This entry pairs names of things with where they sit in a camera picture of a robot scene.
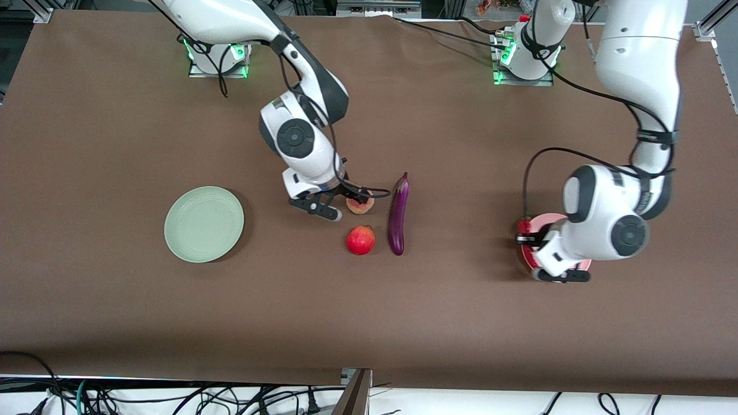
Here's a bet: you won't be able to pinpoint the pink plate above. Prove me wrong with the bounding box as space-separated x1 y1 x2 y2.
521 213 593 274

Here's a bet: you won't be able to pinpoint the purple eggplant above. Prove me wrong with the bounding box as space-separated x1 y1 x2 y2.
387 171 411 256

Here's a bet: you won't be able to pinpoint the short black table cable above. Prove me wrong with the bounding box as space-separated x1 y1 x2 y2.
454 16 500 37

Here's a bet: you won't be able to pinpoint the aluminium frame profile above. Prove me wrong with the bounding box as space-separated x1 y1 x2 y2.
694 0 738 114
23 0 77 24

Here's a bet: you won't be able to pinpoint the grey metal equipment frame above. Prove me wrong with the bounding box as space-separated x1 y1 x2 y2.
337 0 423 18

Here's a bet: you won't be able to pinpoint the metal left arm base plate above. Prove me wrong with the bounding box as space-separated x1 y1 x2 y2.
492 32 555 88

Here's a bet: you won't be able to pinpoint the colourful background toys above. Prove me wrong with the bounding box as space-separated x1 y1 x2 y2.
475 0 534 17

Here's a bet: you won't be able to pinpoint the light green plate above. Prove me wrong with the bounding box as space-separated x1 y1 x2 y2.
164 186 245 264

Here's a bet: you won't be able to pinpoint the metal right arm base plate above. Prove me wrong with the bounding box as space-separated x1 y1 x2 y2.
188 40 251 79

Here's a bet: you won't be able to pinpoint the brown table mat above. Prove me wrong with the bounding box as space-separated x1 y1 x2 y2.
0 10 738 397

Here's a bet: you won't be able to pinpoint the peach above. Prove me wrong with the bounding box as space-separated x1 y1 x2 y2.
346 193 375 215

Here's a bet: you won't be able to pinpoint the long black table cable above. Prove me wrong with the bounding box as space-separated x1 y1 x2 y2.
393 16 508 52

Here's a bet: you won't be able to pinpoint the red pomegranate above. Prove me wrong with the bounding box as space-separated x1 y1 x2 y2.
346 225 376 256

